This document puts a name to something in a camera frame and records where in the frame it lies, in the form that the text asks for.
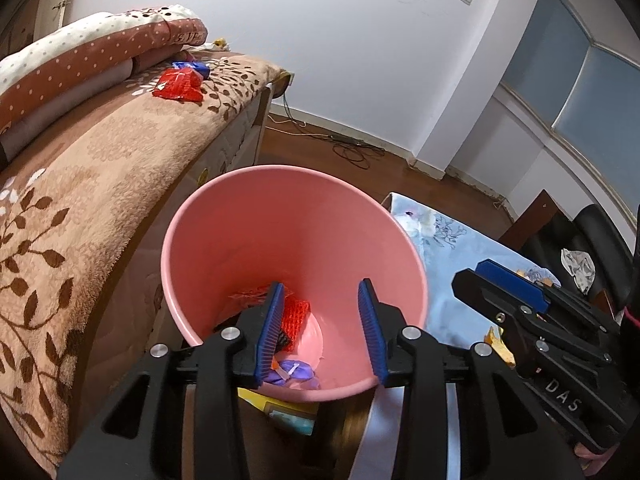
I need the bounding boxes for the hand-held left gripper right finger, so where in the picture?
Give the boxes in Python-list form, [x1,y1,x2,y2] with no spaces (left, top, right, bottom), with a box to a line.
[357,278,586,480]

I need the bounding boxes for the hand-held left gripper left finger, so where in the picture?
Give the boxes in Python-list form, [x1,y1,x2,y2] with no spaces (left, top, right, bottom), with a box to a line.
[57,281,286,480]

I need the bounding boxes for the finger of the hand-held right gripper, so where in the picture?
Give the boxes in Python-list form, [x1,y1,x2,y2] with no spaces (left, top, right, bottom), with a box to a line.
[452,269,618,376]
[475,259,621,356]

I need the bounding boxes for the yellow orange wrapper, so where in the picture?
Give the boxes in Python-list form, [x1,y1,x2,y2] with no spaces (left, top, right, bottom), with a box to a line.
[487,327,516,363]

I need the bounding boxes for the pink plastic bucket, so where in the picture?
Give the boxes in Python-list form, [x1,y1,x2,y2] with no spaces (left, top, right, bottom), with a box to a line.
[161,165,430,405]

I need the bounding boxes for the red foam mesh net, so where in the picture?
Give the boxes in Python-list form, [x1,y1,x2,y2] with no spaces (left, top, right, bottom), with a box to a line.
[232,285,312,352]

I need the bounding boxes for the light blue floral tablecloth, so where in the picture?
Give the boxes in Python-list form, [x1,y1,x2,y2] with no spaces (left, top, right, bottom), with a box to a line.
[347,192,616,480]

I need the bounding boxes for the purple wrapper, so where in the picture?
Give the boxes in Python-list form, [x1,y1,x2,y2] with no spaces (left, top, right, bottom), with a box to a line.
[265,357,321,391]

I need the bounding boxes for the crumpled white wrapper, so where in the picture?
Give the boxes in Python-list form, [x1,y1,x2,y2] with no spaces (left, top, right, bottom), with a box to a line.
[560,248,597,293]

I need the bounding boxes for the brown wooden board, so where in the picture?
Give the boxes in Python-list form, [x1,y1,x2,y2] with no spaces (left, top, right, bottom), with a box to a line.
[500,189,573,251]

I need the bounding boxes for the yellow cardboard box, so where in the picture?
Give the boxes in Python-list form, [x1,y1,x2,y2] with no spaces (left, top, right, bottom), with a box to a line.
[237,385,321,436]

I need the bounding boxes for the black leather chair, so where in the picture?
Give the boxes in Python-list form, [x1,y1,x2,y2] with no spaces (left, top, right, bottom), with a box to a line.
[520,205,640,321]

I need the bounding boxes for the frosted glass window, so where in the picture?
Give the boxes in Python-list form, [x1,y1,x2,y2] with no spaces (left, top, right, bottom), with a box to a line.
[500,0,640,221]

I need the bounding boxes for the brown leaf-pattern bed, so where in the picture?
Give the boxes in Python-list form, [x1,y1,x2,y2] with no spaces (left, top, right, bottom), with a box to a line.
[0,50,283,478]

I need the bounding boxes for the red snack packet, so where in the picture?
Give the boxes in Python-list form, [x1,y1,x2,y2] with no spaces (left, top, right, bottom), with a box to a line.
[152,66,204,103]

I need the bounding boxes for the blue snack packet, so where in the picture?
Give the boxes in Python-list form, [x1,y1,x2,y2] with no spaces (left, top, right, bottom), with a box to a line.
[171,61,212,80]

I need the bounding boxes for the mauve folded blanket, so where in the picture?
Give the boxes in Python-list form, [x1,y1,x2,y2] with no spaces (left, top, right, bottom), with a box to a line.
[10,55,138,133]

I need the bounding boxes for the folded polka dot quilt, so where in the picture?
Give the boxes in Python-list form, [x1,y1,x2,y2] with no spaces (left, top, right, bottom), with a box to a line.
[0,4,208,161]

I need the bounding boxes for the wooden door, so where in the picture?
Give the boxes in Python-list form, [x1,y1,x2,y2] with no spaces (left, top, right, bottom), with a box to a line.
[0,0,81,56]

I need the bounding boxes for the black floor cable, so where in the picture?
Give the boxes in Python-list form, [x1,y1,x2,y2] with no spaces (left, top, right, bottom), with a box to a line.
[330,135,387,169]

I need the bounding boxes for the thin light floor cable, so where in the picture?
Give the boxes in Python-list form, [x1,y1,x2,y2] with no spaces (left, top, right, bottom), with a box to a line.
[267,90,361,142]

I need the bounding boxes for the wooden bed frame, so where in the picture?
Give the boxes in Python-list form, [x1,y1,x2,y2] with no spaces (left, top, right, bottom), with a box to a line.
[252,72,295,166]

